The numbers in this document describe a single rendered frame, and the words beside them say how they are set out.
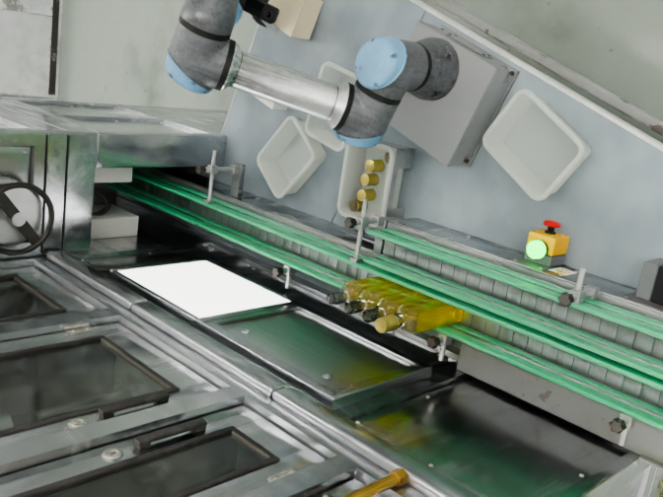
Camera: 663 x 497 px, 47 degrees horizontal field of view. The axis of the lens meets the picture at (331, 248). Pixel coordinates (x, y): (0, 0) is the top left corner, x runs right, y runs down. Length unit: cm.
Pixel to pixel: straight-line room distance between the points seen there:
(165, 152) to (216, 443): 129
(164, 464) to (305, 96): 86
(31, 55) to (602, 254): 417
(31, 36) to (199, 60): 365
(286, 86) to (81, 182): 88
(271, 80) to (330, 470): 86
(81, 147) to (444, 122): 109
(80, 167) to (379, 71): 104
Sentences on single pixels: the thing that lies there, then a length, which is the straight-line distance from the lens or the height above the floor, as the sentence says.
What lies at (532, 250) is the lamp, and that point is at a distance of 178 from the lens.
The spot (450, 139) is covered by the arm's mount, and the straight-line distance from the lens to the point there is 189.
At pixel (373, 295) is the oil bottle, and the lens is 178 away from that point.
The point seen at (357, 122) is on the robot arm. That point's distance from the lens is 179.
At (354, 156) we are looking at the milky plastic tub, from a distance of 214.
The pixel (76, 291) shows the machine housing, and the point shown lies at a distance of 216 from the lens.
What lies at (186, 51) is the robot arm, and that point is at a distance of 170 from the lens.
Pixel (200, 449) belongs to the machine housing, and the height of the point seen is 161.
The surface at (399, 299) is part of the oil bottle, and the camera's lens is 177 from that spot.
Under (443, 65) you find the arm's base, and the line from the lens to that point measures 185.
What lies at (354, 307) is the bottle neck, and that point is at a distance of 174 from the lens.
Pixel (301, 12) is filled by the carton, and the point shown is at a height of 83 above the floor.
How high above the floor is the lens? 240
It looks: 45 degrees down
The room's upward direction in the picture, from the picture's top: 97 degrees counter-clockwise
